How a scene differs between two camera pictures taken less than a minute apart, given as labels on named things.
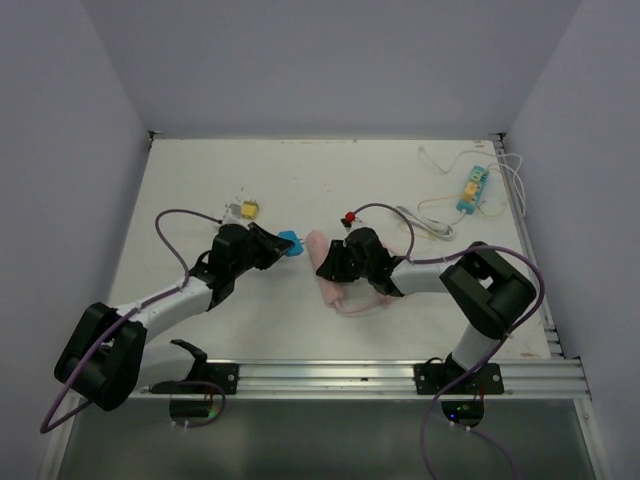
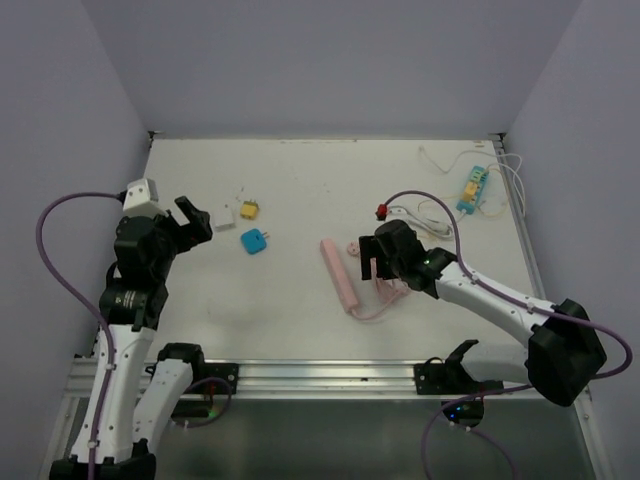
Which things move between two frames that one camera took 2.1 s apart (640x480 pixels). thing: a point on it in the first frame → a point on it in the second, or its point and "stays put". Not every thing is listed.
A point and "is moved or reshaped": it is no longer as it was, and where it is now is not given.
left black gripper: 276,245 → 192,233
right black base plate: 432,378 stays put
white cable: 433,227 stays put
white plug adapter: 232,215 → 142,199
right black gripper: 334,265 → 368,248
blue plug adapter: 297,247 is moved or reshaped
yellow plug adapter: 249,209 stays put
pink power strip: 317,245 is moved or reshaped
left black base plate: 213,379 stays put
